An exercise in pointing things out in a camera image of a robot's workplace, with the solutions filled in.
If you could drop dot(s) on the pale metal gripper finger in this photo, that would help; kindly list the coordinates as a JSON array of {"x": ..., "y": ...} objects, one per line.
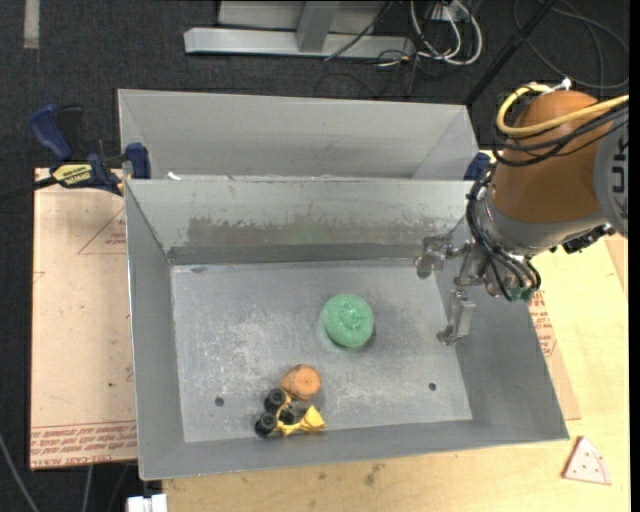
[
  {"x": 461, "y": 315},
  {"x": 433, "y": 252}
]

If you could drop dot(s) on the green mesh scouring ball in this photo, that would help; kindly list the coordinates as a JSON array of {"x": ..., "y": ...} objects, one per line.
[{"x": 347, "y": 320}]

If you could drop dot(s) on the orange-brown round toy food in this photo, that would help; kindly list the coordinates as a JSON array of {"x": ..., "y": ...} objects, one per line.
[{"x": 302, "y": 382}]

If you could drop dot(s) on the grey metal bin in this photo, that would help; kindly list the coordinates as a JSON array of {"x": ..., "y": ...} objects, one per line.
[{"x": 260, "y": 330}]

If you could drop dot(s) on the yellow toy truck black wheels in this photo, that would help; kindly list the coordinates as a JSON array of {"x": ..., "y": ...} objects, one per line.
[{"x": 295, "y": 424}]

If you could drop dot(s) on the brown cardboard board red print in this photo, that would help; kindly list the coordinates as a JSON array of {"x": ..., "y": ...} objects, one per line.
[{"x": 80, "y": 310}]

